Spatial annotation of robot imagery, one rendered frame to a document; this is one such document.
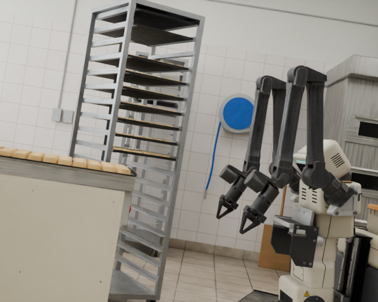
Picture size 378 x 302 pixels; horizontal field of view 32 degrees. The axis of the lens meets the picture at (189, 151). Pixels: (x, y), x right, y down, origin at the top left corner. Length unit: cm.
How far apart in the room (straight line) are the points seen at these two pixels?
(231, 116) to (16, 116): 220
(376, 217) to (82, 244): 120
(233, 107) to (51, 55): 194
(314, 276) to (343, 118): 324
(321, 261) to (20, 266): 117
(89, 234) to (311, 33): 465
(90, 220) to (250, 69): 437
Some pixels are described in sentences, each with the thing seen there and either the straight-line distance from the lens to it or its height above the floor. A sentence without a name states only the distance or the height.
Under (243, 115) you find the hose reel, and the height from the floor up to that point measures 144.
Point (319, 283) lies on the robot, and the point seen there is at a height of 60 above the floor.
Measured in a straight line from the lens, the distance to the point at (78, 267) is 255.
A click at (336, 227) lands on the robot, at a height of 82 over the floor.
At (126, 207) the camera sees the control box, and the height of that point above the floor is 77.
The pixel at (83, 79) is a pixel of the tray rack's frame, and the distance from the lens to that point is 422.
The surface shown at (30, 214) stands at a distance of 253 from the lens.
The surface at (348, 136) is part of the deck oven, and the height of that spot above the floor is 135.
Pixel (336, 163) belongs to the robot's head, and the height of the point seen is 107.
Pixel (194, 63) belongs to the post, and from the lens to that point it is 387.
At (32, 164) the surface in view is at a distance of 252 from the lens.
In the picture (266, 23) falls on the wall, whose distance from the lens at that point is 676.
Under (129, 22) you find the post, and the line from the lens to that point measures 370.
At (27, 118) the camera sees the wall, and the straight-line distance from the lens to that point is 686.
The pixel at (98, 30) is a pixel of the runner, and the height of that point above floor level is 167.
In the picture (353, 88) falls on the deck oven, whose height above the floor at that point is 176.
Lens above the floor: 105
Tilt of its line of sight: level
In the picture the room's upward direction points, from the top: 9 degrees clockwise
